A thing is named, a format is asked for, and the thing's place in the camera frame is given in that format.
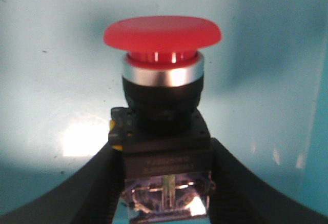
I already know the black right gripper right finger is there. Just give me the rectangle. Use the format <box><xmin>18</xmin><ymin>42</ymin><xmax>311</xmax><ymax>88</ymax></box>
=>
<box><xmin>209</xmin><ymin>138</ymin><xmax>327</xmax><ymax>223</ymax></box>

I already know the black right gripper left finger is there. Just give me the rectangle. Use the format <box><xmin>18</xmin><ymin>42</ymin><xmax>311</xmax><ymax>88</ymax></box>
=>
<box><xmin>1</xmin><ymin>144</ymin><xmax>123</xmax><ymax>223</ymax></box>

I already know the light blue plastic box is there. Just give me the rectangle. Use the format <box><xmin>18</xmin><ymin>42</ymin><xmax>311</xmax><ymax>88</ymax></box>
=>
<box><xmin>1</xmin><ymin>0</ymin><xmax>327</xmax><ymax>214</ymax></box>

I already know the red push button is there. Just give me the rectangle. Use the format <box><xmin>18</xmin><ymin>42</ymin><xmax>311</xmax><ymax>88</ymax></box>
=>
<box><xmin>104</xmin><ymin>15</ymin><xmax>221</xmax><ymax>223</ymax></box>

